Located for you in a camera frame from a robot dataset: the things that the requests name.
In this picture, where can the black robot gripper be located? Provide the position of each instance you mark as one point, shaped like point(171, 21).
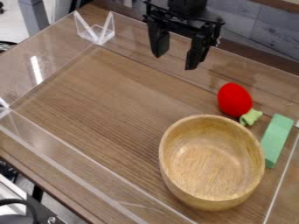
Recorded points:
point(183, 17)

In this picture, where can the red plush strawberry green leaf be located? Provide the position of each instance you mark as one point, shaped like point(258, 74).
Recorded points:
point(237, 104)

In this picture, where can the clear acrylic tray walls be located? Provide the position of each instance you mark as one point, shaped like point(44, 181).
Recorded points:
point(87, 108)

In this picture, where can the green rectangular block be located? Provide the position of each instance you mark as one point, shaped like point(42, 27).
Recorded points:
point(274, 138)

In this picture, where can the wooden bowl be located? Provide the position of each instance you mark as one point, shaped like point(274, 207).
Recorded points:
point(211, 162)

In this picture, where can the clear acrylic corner bracket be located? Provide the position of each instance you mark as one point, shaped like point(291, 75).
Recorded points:
point(98, 34)

